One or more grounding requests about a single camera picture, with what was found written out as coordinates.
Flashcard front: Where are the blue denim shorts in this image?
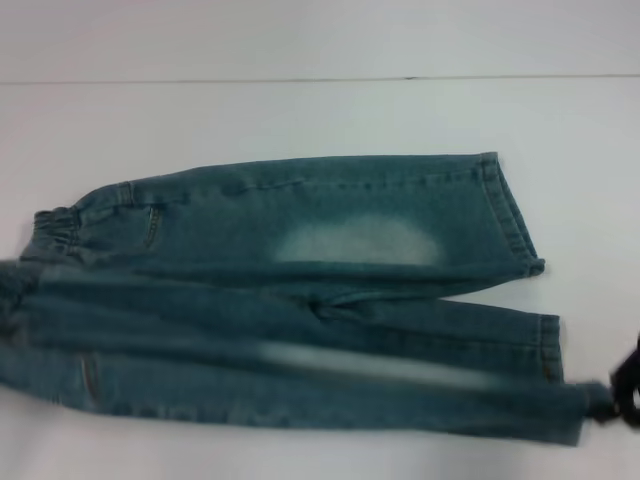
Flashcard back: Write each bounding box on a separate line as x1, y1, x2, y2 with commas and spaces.
0, 151, 619, 449

